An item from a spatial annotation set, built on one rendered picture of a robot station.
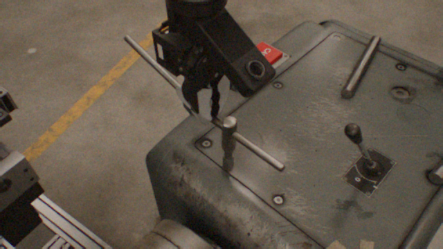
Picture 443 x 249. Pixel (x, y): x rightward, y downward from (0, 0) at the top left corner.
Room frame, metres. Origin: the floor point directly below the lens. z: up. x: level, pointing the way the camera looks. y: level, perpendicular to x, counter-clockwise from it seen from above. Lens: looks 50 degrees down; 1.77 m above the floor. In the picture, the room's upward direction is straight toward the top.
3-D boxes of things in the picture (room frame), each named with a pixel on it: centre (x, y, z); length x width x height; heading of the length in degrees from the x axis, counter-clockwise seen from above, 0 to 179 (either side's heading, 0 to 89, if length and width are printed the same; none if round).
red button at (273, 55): (0.64, -0.09, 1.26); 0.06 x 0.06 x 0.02; 47
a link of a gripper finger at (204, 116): (0.38, 0.04, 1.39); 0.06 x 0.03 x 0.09; 47
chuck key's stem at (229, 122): (0.35, -0.01, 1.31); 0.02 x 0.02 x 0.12; 47
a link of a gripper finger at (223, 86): (0.41, 0.02, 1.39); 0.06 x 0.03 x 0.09; 47
